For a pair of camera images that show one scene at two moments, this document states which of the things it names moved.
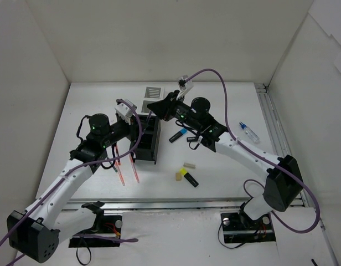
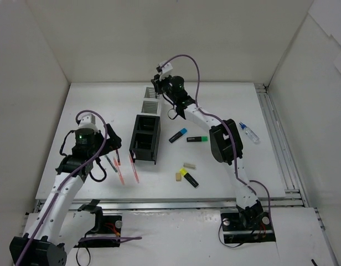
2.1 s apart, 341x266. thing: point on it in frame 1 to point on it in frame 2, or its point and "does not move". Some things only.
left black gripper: (134, 127) to (109, 137)
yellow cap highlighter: (184, 172) does not move
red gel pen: (118, 155) does not move
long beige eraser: (189, 165) does not move
